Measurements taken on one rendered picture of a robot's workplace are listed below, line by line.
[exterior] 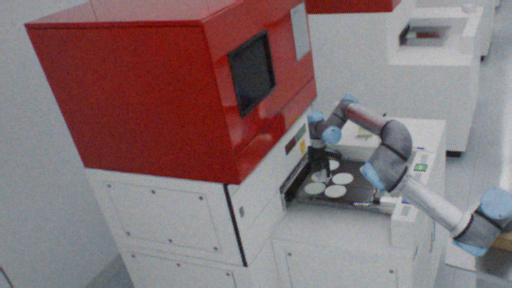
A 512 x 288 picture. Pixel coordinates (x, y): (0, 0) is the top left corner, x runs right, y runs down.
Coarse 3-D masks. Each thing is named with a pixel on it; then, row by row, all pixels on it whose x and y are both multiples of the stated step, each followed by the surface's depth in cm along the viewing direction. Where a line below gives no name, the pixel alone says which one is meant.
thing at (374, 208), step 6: (300, 198) 230; (318, 204) 228; (324, 204) 227; (330, 204) 226; (336, 204) 224; (342, 204) 223; (348, 204) 222; (372, 204) 219; (360, 210) 221; (366, 210) 220; (372, 210) 219; (378, 210) 218
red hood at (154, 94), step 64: (128, 0) 185; (192, 0) 171; (256, 0) 172; (64, 64) 172; (128, 64) 162; (192, 64) 153; (256, 64) 178; (128, 128) 178; (192, 128) 167; (256, 128) 181
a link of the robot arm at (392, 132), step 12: (348, 96) 200; (336, 108) 202; (348, 108) 196; (360, 108) 192; (360, 120) 188; (372, 120) 183; (384, 120) 179; (396, 120) 176; (372, 132) 184; (384, 132) 174; (396, 132) 170; (408, 132) 172; (396, 144) 167; (408, 144) 169; (408, 156) 170
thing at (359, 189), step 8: (336, 160) 247; (344, 160) 246; (352, 160) 245; (336, 168) 240; (344, 168) 239; (352, 168) 239; (360, 176) 231; (304, 184) 231; (328, 184) 228; (336, 184) 228; (344, 184) 227; (352, 184) 226; (360, 184) 226; (368, 184) 225; (304, 192) 225; (320, 192) 223; (352, 192) 221; (360, 192) 220; (368, 192) 219; (352, 200) 215; (360, 200) 214; (368, 200) 214
